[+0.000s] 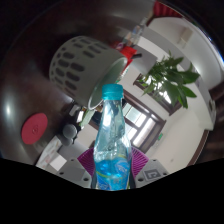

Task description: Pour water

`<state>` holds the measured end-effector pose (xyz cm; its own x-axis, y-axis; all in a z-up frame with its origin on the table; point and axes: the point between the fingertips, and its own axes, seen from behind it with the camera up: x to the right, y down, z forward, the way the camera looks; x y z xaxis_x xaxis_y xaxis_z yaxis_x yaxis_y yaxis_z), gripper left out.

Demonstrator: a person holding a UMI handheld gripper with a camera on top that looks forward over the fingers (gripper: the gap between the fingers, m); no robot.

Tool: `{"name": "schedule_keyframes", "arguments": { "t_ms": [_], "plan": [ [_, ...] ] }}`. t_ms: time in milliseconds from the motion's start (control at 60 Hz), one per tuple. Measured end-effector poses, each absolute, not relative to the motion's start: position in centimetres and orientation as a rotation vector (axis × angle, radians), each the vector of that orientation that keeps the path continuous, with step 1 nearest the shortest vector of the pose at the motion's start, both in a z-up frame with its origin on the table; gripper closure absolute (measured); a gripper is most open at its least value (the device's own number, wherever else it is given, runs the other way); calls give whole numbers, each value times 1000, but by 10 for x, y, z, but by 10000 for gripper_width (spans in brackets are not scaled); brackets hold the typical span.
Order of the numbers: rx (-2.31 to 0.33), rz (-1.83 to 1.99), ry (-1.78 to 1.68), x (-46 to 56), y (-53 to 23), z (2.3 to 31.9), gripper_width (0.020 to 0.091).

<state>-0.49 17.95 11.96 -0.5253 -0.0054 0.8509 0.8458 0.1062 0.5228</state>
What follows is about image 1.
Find brown-framed window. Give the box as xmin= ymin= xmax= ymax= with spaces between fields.
xmin=134 ymin=74 xmax=183 ymax=116

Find flat round red coaster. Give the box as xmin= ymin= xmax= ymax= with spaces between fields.
xmin=20 ymin=112 xmax=49 ymax=145

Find brown wooden double door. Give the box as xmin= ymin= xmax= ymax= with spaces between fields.
xmin=123 ymin=89 xmax=168 ymax=154

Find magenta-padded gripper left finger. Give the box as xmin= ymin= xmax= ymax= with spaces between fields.
xmin=56 ymin=148 xmax=97 ymax=188

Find small potted plant, white pot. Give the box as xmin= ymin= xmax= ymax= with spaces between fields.
xmin=133 ymin=51 xmax=201 ymax=109

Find red carpeted stairs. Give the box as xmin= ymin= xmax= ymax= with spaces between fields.
xmin=153 ymin=1 xmax=183 ymax=18

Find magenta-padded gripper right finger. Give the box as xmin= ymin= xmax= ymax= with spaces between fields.
xmin=131 ymin=147 xmax=170 ymax=188

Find grey patterned ceramic mug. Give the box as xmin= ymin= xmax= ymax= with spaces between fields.
xmin=49 ymin=35 xmax=129 ymax=111

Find clear bottle with cyan cap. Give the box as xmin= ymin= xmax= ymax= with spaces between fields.
xmin=93 ymin=83 xmax=134 ymax=192

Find dark grey round ball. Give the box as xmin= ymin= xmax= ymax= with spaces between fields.
xmin=62 ymin=123 xmax=79 ymax=139

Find white wall unit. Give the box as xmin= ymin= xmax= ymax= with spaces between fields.
xmin=179 ymin=26 xmax=195 ymax=48

